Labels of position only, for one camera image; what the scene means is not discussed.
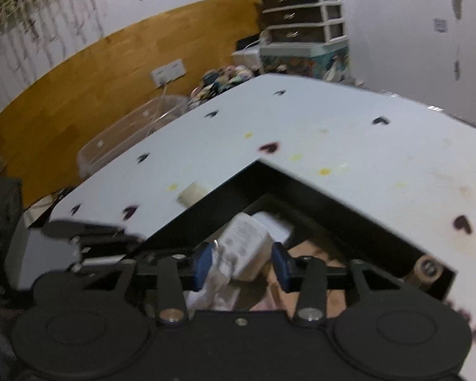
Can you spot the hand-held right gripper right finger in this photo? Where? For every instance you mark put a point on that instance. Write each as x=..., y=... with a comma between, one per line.
x=281, y=266

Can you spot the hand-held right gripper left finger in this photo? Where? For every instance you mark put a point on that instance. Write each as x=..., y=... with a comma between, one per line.
x=204, y=265

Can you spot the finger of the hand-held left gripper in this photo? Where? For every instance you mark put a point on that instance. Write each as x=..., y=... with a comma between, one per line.
x=83, y=230
x=111, y=246

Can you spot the white printed box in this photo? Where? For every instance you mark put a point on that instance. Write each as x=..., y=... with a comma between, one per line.
x=244, y=242

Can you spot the black storage bin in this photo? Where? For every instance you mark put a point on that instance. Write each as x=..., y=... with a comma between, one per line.
x=301, y=198

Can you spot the white crumpled plastic packet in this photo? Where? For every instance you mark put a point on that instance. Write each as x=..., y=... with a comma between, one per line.
x=214, y=293

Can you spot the brown cardboard sheet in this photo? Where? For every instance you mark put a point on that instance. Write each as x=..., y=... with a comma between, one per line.
x=321, y=252

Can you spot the white paper card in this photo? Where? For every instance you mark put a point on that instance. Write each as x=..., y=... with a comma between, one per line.
x=277, y=224

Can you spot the small beige tape piece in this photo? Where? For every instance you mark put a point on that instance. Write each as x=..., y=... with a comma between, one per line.
x=190, y=194

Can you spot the clear plastic tub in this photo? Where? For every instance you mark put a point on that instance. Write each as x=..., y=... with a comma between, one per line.
x=135, y=131

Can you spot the beige tape roll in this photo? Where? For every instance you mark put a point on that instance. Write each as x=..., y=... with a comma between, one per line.
x=425, y=270

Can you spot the pile of small toys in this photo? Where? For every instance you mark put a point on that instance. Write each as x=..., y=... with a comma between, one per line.
x=222, y=81

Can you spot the colourful printed storage box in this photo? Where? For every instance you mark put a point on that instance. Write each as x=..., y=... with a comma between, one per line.
x=301, y=61

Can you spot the white wall outlet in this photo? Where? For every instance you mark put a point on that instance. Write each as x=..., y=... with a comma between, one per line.
x=167, y=72

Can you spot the white frame drawer cabinet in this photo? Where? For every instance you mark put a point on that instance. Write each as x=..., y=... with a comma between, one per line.
x=301, y=12

